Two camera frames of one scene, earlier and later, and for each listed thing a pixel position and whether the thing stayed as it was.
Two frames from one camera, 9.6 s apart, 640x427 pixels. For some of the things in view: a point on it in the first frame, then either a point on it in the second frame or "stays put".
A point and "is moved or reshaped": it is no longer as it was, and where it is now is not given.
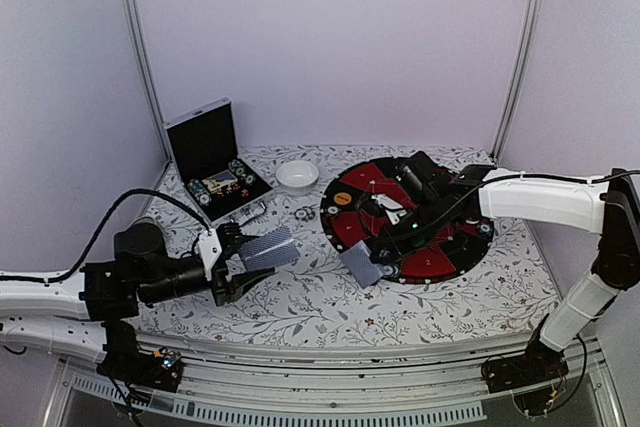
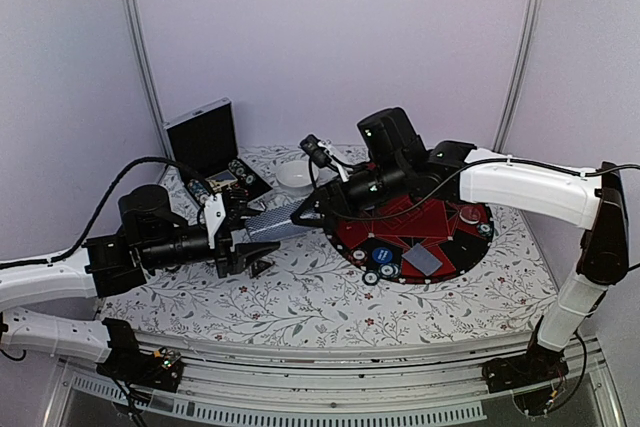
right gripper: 396,243 -> 336,186
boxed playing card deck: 220,181 stays put
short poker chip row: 237,167 stays put
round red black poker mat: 421,217 stays put
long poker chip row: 200,192 stays put
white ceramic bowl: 297,178 stays put
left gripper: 240,283 -> 221,229
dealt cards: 359,261 is moved or reshaped
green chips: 388,270 stays put
